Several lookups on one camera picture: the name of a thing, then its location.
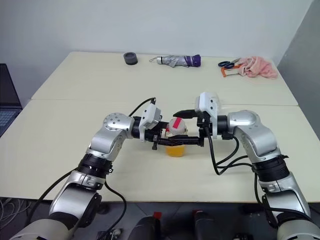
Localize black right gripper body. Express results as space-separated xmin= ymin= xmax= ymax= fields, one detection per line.
xmin=196 ymin=111 xmax=211 ymax=148

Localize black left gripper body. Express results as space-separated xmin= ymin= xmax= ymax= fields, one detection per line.
xmin=144 ymin=121 xmax=168 ymax=151

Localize clear orange juice bottle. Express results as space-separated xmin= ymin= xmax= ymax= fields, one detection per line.
xmin=163 ymin=117 xmax=190 ymax=158

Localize folded silver purple umbrella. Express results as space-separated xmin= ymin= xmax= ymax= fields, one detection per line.
xmin=149 ymin=54 xmax=202 ymax=68

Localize orange framed hand tool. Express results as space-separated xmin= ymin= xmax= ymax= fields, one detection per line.
xmin=220 ymin=64 xmax=245 ymax=78

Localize dark grey round container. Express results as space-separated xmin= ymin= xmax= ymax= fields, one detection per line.
xmin=123 ymin=51 xmax=139 ymax=66

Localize pink cloth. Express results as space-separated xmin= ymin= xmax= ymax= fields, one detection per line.
xmin=238 ymin=56 xmax=278 ymax=80

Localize black rounded shape red mark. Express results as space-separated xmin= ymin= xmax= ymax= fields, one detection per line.
xmin=191 ymin=209 xmax=224 ymax=240
xmin=129 ymin=211 xmax=166 ymax=240

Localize black table caster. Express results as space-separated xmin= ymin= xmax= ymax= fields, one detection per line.
xmin=96 ymin=201 xmax=110 ymax=215

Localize small black wheeled base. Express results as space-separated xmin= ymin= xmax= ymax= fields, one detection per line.
xmin=96 ymin=228 xmax=124 ymax=240

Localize grey partition panel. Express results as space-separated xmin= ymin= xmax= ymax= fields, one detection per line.
xmin=276 ymin=0 xmax=320 ymax=141

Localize dark laptop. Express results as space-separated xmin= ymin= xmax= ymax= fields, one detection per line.
xmin=0 ymin=62 xmax=23 ymax=138

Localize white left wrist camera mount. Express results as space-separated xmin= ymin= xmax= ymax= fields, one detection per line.
xmin=138 ymin=102 xmax=164 ymax=143

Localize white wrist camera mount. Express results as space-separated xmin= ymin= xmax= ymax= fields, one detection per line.
xmin=194 ymin=91 xmax=223 ymax=138
xmin=138 ymin=102 xmax=164 ymax=143

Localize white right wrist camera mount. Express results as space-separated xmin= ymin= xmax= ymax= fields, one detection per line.
xmin=194 ymin=91 xmax=223 ymax=138

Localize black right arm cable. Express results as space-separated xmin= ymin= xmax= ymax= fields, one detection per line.
xmin=203 ymin=126 xmax=283 ymax=230

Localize blue handled scissors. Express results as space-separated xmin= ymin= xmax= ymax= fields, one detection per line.
xmin=217 ymin=57 xmax=242 ymax=69

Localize white floor cables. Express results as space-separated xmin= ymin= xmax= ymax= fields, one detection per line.
xmin=0 ymin=197 xmax=35 ymax=222

